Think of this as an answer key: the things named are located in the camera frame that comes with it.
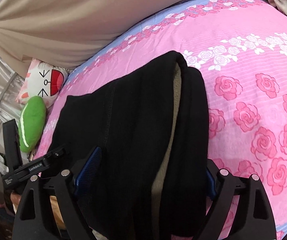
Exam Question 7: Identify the white cartoon face pillow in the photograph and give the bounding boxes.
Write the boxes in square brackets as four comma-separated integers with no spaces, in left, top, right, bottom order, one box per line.
[16,59,69,108]

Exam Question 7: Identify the green plush cushion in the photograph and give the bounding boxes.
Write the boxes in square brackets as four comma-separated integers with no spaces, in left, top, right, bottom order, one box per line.
[18,96,46,153]

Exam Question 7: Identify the beige curtain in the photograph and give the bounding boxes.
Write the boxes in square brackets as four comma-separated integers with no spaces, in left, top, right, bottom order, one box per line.
[0,0,182,76]

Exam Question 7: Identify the black pants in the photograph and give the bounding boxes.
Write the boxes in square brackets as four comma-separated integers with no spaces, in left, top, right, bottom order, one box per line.
[50,51,209,239]

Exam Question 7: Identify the pink floral bed sheet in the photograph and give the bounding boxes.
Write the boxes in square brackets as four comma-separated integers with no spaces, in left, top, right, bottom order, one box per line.
[35,0,287,239]

